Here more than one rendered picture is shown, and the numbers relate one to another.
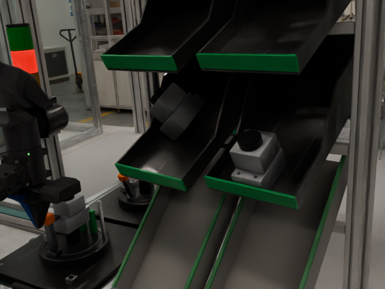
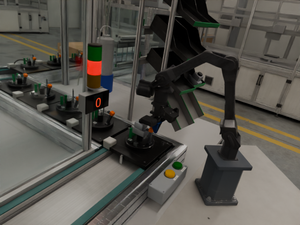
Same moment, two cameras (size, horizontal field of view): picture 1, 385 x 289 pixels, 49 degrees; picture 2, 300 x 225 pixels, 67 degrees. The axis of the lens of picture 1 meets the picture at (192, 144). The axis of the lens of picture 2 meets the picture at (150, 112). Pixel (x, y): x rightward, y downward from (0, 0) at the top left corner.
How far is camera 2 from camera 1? 1.39 m
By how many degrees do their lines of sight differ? 83
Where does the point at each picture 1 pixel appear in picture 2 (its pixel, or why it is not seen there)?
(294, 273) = (189, 103)
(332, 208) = not seen: hidden behind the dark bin
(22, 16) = (90, 38)
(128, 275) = (176, 126)
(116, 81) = not seen: outside the picture
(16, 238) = (93, 174)
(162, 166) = (182, 88)
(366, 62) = not seen: hidden behind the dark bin
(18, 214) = (75, 168)
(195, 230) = (173, 106)
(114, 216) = (113, 132)
